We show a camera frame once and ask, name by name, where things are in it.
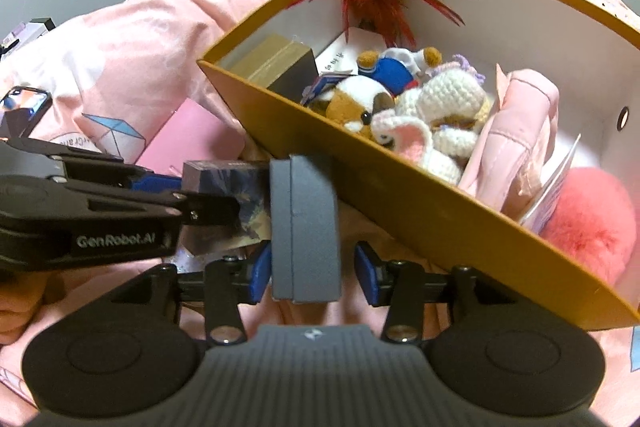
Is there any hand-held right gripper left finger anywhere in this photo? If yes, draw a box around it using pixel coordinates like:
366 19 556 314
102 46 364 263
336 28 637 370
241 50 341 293
102 239 273 347

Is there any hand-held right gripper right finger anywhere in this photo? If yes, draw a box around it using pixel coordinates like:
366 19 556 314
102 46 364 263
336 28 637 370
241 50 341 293
354 241 531 345

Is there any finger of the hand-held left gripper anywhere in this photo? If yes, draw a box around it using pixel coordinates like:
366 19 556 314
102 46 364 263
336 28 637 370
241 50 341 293
86 190 242 228
65 158 183 194

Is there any dark printed box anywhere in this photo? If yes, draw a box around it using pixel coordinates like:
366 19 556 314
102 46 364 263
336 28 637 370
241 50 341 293
180 160 273 258

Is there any grey box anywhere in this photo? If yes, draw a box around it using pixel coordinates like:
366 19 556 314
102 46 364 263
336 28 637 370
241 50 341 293
269 153 343 304

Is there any yellow cardboard box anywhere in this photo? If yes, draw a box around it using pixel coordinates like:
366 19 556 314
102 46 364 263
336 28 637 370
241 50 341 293
196 0 640 332

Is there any small beige box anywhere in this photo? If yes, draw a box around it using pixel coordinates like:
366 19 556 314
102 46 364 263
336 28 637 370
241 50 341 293
227 33 320 104

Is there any brown white plush toy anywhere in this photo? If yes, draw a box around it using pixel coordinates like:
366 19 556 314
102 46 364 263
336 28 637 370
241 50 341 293
306 74 396 143

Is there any white crochet plush toy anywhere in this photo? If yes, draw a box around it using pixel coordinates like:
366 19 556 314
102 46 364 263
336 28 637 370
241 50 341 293
372 54 493 185

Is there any blue white plush toy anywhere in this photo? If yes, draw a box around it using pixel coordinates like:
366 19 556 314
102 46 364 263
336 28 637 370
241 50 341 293
356 46 445 95

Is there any pink fabric pouch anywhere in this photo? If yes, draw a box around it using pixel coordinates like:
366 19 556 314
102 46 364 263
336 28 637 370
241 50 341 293
457 63 560 220

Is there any pink book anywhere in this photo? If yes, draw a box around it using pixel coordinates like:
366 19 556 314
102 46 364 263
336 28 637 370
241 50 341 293
134 98 236 178

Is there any smartphone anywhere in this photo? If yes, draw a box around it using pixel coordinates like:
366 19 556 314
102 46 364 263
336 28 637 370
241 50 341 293
0 86 54 133

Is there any pink printed blanket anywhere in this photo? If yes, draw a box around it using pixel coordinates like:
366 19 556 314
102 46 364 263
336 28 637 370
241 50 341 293
0 0 640 427

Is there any white paper card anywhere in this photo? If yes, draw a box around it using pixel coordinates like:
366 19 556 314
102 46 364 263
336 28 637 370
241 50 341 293
520 133 583 233

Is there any pink fluffy ball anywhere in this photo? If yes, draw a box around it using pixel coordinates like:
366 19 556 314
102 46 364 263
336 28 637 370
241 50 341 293
537 166 632 289

